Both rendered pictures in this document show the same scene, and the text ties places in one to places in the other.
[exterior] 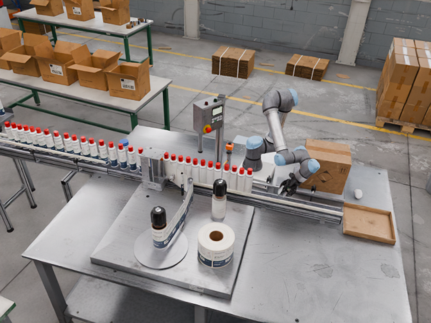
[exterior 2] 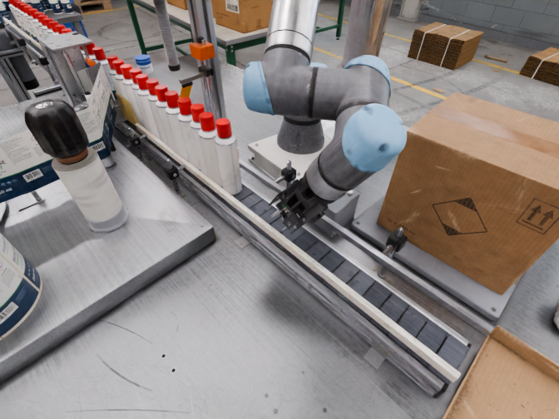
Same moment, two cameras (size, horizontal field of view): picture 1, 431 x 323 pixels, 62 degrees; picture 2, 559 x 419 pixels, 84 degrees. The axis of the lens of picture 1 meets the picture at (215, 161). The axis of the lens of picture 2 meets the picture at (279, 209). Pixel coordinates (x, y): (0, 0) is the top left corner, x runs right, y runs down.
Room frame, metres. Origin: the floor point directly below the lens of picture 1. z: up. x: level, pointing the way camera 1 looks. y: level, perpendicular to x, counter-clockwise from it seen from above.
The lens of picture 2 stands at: (1.36, -0.66, 1.43)
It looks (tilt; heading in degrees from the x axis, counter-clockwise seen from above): 45 degrees down; 31
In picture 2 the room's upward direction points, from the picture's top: straight up
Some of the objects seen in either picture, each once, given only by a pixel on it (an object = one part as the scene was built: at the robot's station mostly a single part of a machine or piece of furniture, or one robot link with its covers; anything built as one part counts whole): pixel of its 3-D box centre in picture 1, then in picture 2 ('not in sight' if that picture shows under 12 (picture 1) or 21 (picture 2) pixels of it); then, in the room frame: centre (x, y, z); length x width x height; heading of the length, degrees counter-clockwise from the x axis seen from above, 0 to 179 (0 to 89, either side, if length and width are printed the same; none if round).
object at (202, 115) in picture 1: (208, 115); not in sight; (1.99, 0.06, 1.38); 0.17 x 0.10 x 0.19; 131
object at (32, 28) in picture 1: (38, 20); not in sight; (7.85, 3.89, 0.19); 0.64 x 0.54 x 0.37; 163
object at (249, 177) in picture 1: (248, 181); (228, 159); (1.84, -0.23, 0.98); 0.05 x 0.05 x 0.20
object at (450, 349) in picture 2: (218, 189); (191, 165); (1.88, -0.03, 0.86); 1.65 x 0.08 x 0.04; 76
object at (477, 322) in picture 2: (261, 184); (261, 177); (1.85, -0.32, 0.95); 1.07 x 0.01 x 0.01; 76
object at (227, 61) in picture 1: (233, 61); (443, 45); (6.04, -0.24, 0.16); 0.65 x 0.54 x 0.32; 74
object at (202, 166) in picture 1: (202, 172); (161, 115); (1.91, 0.08, 0.98); 0.05 x 0.05 x 0.20
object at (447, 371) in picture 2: (259, 197); (239, 206); (1.77, -0.30, 0.90); 1.07 x 0.01 x 0.02; 76
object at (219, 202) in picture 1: (219, 200); (81, 170); (1.59, -0.03, 1.03); 0.09 x 0.09 x 0.30
